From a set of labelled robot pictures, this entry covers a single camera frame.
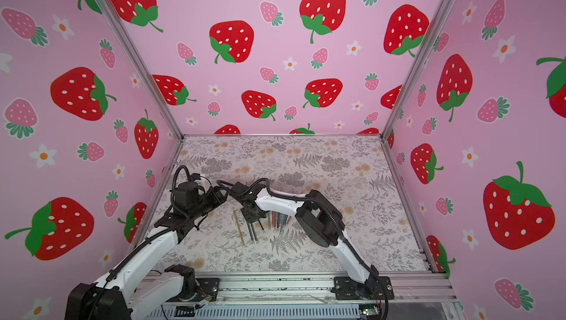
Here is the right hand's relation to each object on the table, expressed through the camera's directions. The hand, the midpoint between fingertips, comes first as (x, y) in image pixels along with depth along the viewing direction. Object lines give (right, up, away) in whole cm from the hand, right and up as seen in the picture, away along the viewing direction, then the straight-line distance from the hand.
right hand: (251, 219), depth 91 cm
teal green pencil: (+12, -1, 0) cm, 12 cm away
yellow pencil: (-5, -2, -1) cm, 6 cm away
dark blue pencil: (0, -4, -3) cm, 5 cm away
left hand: (-8, +13, -6) cm, 16 cm away
